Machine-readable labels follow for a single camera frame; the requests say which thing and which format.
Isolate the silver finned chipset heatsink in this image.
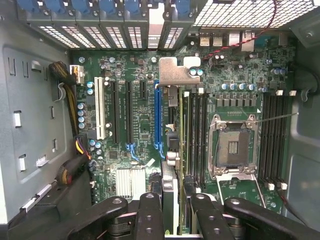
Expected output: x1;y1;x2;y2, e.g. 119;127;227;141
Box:
115;167;147;201

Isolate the thin metal locking lever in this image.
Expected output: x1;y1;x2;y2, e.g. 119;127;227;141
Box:
254;112;300;125

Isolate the black open PC case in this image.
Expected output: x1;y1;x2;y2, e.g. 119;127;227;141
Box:
0;0;320;240

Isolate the black RAM slot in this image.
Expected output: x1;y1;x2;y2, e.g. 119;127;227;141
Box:
259;93;270;183
273;89;285;186
194;87;204;195
181;90;191;191
266;93;277;191
201;91;210;190
189;91;197;190
279;89;297;190

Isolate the CPU socket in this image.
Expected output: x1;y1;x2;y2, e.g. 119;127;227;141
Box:
208;113;260;180

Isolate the black yellow power wire bundle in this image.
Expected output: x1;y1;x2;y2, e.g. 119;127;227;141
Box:
48;61;92;187

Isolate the green motherboard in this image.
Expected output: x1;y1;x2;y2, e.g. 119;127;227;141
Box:
69;32;297;213

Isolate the metal socket cover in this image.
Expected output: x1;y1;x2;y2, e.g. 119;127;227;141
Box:
215;172;267;210

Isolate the white expansion slot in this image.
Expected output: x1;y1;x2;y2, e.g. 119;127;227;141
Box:
94;76;107;141

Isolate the short black expansion slot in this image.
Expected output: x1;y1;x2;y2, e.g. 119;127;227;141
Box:
139;80;148;100

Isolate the blue expansion slot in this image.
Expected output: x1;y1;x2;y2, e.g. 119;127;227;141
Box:
153;79;166;159

